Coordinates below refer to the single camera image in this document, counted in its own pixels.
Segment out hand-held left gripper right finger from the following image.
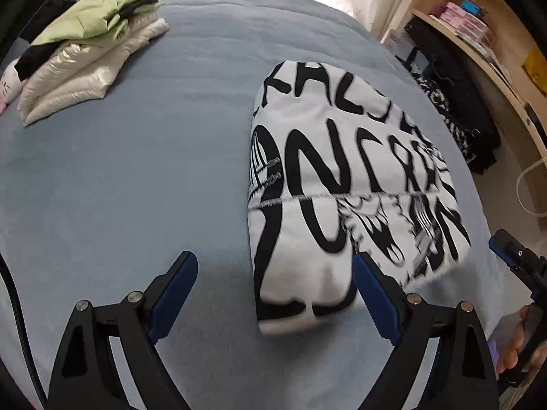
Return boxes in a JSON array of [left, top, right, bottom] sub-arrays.
[[351, 251, 501, 410]]

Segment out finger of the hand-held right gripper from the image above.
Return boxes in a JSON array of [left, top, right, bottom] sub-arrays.
[[488, 228, 520, 272]]

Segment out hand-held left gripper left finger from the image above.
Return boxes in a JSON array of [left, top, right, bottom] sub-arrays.
[[47, 251, 199, 410]]

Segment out white jacket with black lettering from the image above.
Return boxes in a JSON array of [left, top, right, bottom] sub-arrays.
[[245, 60, 471, 338]]

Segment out black white clothes pile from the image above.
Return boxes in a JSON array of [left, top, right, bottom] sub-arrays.
[[404, 15, 483, 95]]

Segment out folded green white clothes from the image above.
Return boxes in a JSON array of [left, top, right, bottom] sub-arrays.
[[18, 13, 169, 126]]

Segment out person's right hand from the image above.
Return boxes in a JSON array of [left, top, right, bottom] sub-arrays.
[[496, 305, 528, 374]]

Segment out black and white patterned garment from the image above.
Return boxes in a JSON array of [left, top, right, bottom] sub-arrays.
[[412, 72, 501, 174]]

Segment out wooden shelf unit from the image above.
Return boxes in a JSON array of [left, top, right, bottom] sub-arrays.
[[372, 0, 547, 206]]

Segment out yellow pouch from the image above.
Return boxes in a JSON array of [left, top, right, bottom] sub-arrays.
[[521, 47, 547, 84]]

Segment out pink drawer boxes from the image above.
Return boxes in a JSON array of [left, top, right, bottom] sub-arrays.
[[439, 2, 496, 47]]

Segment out white box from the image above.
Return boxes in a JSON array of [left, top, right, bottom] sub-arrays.
[[382, 30, 413, 60]]

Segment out white and pink plush cat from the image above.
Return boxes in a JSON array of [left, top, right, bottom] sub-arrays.
[[0, 60, 22, 114]]

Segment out folded green jacket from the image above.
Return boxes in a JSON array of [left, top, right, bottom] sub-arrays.
[[15, 0, 164, 82]]

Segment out white cable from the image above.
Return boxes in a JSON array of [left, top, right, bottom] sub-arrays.
[[515, 160, 547, 216]]

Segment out black cable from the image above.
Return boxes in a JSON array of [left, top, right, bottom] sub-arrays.
[[0, 252, 48, 402]]

